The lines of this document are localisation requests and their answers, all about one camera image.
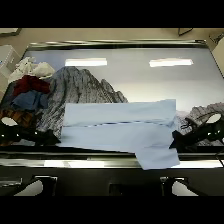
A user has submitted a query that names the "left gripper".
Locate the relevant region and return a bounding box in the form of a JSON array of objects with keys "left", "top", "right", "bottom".
[{"left": 35, "top": 128, "right": 62, "bottom": 147}]

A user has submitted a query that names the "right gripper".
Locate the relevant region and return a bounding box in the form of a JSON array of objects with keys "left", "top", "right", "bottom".
[{"left": 168, "top": 129, "right": 190, "bottom": 152}]

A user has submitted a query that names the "orange checked garment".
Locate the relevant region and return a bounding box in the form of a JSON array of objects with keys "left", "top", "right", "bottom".
[{"left": 0, "top": 107, "right": 38, "bottom": 130}]

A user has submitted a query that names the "red garment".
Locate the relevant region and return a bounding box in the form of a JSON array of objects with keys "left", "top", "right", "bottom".
[{"left": 12, "top": 74, "right": 52, "bottom": 98}]

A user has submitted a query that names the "light blue garment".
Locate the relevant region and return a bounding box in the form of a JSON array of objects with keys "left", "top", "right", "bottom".
[{"left": 57, "top": 98, "right": 181, "bottom": 171}]

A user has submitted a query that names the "black cable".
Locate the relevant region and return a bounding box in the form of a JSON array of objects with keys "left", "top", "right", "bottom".
[{"left": 215, "top": 150, "right": 224, "bottom": 168}]

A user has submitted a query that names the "silver frame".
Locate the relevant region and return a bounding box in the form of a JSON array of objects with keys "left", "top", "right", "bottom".
[{"left": 0, "top": 150, "right": 224, "bottom": 197}]

